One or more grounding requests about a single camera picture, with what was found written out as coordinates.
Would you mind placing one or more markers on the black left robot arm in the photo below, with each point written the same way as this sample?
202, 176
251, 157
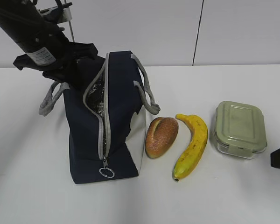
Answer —
17, 16

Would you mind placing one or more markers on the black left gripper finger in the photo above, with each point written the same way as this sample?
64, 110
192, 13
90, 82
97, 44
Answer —
56, 75
72, 71

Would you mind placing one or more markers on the yellow banana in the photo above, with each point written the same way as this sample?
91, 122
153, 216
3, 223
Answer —
191, 156

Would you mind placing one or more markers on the brown bread roll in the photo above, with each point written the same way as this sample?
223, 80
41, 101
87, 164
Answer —
161, 134

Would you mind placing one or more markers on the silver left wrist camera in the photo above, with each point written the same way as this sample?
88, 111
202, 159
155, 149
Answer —
57, 14

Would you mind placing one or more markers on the navy blue lunch bag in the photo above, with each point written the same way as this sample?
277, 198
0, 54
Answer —
107, 120

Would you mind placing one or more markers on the green lidded glass container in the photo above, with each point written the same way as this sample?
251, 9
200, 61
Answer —
239, 130

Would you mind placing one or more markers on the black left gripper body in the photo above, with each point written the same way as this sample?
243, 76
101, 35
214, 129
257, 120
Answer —
47, 48

